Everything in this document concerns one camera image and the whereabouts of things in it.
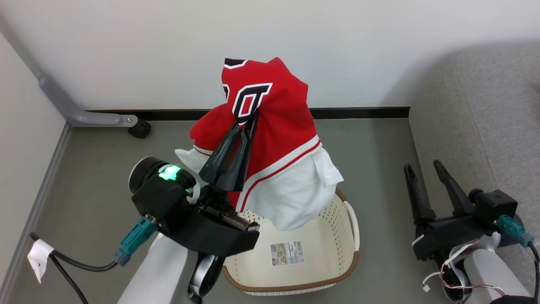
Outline black baseboard strip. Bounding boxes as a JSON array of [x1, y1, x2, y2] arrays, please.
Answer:
[[86, 107, 410, 122]]

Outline black caster wheel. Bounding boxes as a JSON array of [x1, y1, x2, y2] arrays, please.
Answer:
[[129, 119, 151, 139]]

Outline grey fabric sofa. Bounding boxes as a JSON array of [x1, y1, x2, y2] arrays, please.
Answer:
[[408, 40, 540, 296]]

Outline white clothing piece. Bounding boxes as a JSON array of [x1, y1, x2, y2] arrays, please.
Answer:
[[175, 146, 344, 231]]

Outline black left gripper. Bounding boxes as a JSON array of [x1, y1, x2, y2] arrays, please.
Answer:
[[169, 111, 260, 257]]

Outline printed basket label sticker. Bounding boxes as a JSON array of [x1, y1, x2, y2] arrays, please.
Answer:
[[270, 241, 304, 266]]

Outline white paper cable tag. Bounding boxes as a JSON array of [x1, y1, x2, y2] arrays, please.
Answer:
[[27, 239, 55, 283]]

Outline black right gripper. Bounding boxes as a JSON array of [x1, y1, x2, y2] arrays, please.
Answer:
[[404, 160, 503, 261]]

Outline thin red white wires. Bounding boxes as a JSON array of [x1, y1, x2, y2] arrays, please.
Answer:
[[422, 241, 505, 297]]

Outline black cable with teal plug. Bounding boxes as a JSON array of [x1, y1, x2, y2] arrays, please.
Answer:
[[30, 217, 157, 304], [497, 214, 540, 304]]

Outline red baseball jersey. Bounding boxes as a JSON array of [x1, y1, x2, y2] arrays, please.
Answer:
[[190, 57, 321, 212]]

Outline white laundry basket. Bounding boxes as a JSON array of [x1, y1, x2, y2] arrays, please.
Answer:
[[222, 189, 360, 296]]

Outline grey metal stand leg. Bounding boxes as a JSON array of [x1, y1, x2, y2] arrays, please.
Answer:
[[39, 76, 139, 128]]

